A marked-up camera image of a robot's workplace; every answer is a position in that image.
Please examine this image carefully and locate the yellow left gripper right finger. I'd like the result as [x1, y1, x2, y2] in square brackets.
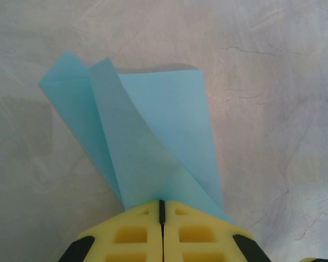
[163, 200, 273, 262]

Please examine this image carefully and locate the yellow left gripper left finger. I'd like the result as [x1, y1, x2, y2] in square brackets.
[58, 200, 163, 262]

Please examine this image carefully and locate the light blue paper sheet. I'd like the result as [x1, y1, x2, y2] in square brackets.
[38, 50, 237, 227]

